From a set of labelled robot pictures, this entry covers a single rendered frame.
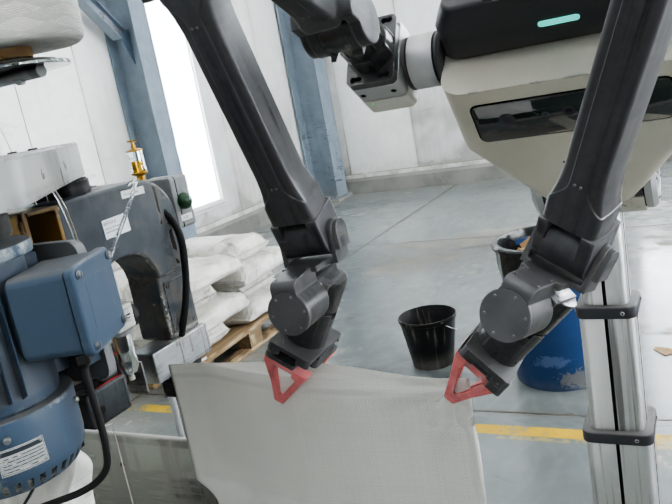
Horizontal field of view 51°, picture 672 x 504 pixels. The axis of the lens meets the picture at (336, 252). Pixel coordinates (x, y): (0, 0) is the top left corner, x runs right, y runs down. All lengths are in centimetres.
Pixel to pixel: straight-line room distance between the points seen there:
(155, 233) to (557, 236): 67
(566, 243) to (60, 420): 56
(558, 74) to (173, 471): 118
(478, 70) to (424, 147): 822
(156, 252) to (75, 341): 49
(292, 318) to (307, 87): 888
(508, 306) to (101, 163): 620
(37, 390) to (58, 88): 589
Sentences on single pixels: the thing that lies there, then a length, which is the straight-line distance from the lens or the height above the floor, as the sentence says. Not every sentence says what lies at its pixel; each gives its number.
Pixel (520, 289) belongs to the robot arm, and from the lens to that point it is 73.
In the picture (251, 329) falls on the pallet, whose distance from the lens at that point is 431.
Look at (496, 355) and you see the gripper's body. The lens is 83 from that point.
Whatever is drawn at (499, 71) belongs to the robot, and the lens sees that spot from 115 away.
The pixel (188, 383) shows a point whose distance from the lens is 115.
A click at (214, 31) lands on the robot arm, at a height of 150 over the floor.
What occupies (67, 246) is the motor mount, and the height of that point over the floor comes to 131.
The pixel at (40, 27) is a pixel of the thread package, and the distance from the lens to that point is 84.
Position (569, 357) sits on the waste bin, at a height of 16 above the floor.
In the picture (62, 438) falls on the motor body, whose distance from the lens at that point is 81.
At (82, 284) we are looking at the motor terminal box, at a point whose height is 128.
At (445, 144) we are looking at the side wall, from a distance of 928.
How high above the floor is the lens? 142
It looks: 13 degrees down
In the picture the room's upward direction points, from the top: 10 degrees counter-clockwise
